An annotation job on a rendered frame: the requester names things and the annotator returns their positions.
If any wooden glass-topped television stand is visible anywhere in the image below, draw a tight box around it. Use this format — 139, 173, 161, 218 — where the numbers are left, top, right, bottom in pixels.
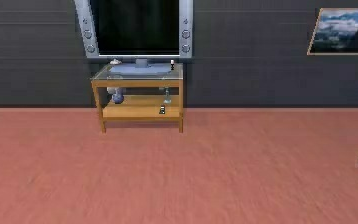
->
90, 63, 185, 134

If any blue round vase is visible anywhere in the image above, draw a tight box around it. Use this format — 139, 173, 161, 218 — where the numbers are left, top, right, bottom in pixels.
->
111, 87, 125, 105

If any silver flat television set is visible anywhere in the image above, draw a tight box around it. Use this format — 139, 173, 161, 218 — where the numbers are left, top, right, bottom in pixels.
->
74, 0, 194, 75

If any framed mountain landscape picture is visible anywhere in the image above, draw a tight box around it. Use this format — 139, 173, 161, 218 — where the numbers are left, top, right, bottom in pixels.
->
306, 7, 358, 56

